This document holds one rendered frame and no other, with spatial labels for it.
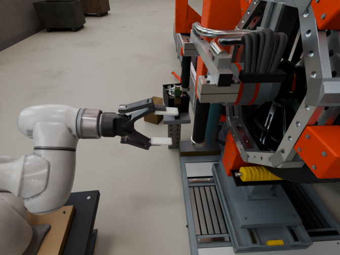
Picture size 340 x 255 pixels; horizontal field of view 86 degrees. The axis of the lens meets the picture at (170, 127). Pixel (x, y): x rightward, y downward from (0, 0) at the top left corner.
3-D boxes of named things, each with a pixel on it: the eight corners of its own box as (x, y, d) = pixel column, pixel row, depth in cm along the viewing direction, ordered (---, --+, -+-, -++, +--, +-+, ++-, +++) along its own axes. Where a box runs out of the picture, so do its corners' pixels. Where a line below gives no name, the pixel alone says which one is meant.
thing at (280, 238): (305, 249, 91) (314, 242, 85) (234, 254, 90) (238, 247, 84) (261, 169, 130) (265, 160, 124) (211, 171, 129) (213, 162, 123)
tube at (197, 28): (263, 43, 56) (276, 1, 49) (200, 44, 55) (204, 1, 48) (242, 30, 69) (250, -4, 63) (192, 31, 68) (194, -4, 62)
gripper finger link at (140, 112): (125, 120, 57) (122, 117, 56) (155, 103, 53) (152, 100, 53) (123, 129, 54) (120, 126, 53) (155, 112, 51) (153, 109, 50)
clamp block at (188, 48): (207, 56, 70) (209, 41, 67) (183, 56, 70) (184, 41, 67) (204, 51, 74) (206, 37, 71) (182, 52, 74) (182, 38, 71)
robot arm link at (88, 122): (88, 124, 60) (107, 125, 61) (80, 145, 53) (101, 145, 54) (83, 101, 54) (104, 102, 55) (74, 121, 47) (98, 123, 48)
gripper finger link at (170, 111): (153, 108, 54) (154, 105, 53) (177, 109, 55) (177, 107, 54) (154, 114, 52) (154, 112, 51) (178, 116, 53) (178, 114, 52)
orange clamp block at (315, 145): (322, 146, 44) (353, 178, 37) (290, 147, 44) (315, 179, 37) (339, 124, 40) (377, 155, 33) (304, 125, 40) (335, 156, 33)
